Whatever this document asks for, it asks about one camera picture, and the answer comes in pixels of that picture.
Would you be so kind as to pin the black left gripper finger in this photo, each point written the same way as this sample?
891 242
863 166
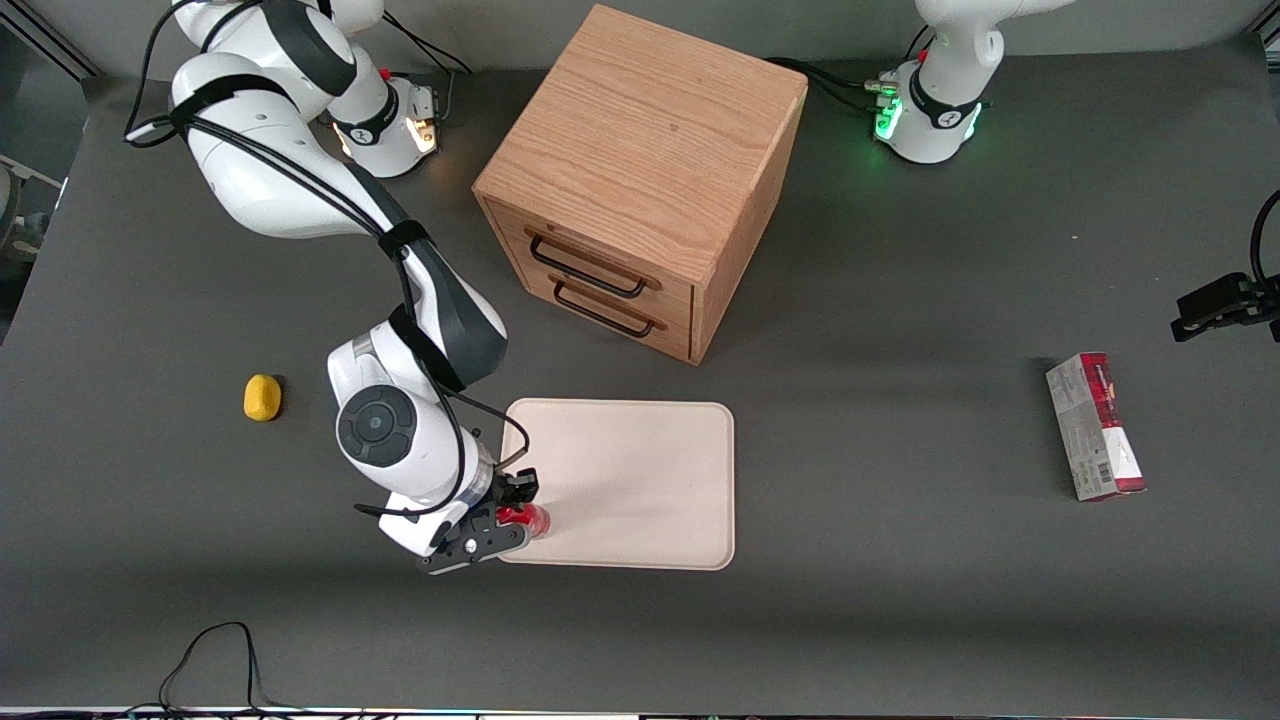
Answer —
1212 292
1205 322

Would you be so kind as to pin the grey and red carton box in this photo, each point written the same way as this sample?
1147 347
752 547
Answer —
1095 430

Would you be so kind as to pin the wooden drawer front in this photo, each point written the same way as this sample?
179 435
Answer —
615 320
600 250

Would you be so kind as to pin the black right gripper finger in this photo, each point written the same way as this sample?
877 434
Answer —
505 538
522 486

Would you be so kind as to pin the red coke bottle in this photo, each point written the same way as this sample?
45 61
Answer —
528 518

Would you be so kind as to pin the yellow lemon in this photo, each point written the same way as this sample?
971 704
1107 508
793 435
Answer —
262 398

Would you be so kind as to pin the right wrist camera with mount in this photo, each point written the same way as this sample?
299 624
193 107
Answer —
460 555

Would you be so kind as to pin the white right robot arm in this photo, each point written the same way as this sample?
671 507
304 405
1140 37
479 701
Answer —
260 170

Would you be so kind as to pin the wooden drawer cabinet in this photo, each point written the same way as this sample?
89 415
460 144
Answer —
650 130

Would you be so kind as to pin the beige rectangular tray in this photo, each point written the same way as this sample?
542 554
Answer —
640 485

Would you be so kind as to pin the grey stand beside table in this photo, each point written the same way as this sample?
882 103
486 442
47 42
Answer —
22 215

